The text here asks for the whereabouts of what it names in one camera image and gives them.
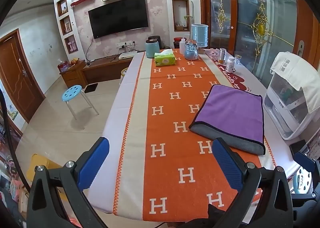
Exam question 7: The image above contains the purple and grey towel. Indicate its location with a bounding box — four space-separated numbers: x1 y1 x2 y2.
189 84 266 155

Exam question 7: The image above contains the yellow plastic chair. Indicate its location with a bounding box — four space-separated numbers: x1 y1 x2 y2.
27 153 61 181

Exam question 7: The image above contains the white appliance with clear cover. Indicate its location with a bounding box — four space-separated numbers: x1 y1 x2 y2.
264 73 317 140

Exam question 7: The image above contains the orange H-pattern table runner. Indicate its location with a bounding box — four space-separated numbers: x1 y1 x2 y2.
112 49 277 222

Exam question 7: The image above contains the blue round plastic stool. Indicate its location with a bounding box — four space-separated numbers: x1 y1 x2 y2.
61 85 99 120

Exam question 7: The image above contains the black floor scale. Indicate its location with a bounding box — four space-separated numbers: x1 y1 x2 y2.
84 83 98 93

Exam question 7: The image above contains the white cloth bag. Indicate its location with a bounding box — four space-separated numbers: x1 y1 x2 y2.
270 52 319 113

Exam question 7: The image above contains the brown wooden door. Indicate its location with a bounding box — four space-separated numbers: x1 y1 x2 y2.
0 29 45 122

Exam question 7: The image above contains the wooden TV cabinet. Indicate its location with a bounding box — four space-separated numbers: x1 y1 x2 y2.
60 55 133 88

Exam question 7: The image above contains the white pill bottle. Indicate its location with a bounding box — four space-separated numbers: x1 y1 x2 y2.
226 55 235 73

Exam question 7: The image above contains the pink plush toy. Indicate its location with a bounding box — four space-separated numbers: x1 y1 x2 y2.
208 48 220 61

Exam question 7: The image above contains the glass snow globe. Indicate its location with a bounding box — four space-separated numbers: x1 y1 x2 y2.
184 39 198 61

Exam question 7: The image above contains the white set-top box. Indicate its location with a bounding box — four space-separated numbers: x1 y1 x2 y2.
118 51 137 60

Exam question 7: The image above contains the green tissue box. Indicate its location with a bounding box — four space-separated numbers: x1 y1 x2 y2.
154 49 176 67

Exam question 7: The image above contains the white plastic squeeze bottle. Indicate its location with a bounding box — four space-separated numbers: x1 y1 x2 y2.
179 38 186 55

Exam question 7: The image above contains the light blue cylindrical lamp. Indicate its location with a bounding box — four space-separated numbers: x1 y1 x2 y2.
191 23 209 54

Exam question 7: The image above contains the teal canister with dark lid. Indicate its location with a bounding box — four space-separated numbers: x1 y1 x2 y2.
145 39 160 59

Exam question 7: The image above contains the black flat-screen television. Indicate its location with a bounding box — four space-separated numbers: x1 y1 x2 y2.
88 0 149 39

